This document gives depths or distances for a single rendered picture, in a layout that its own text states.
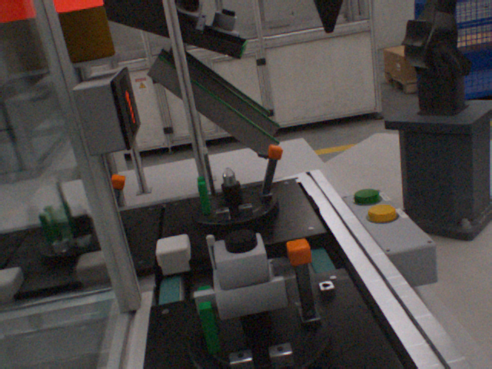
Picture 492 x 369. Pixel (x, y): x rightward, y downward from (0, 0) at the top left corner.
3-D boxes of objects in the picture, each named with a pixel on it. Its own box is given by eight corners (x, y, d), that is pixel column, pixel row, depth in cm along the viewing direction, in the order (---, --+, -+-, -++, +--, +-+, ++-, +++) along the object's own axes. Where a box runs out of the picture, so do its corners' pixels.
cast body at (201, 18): (204, 25, 101) (211, -2, 95) (200, 41, 99) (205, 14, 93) (162, 13, 100) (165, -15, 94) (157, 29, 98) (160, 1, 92)
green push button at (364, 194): (375, 197, 86) (374, 186, 85) (383, 207, 82) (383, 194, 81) (351, 202, 86) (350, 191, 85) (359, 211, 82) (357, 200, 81)
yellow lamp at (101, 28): (118, 51, 58) (107, 5, 56) (112, 56, 53) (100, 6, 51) (73, 60, 57) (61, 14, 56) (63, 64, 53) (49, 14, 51)
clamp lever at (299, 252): (316, 304, 52) (305, 237, 49) (321, 316, 50) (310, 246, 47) (280, 312, 52) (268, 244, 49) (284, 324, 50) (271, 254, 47)
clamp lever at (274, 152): (270, 191, 84) (281, 146, 82) (272, 195, 82) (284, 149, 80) (248, 187, 83) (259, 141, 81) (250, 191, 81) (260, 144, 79)
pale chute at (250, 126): (268, 141, 115) (280, 125, 113) (266, 160, 102) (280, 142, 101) (161, 64, 110) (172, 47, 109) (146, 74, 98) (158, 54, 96)
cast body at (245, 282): (280, 283, 52) (270, 219, 50) (288, 307, 48) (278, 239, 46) (197, 300, 52) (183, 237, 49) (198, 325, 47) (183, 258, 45)
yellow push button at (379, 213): (390, 214, 79) (390, 201, 79) (400, 224, 75) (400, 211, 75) (365, 218, 79) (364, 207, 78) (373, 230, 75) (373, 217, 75)
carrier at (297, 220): (296, 187, 96) (287, 122, 92) (330, 244, 74) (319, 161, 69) (167, 213, 95) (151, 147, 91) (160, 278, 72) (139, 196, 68)
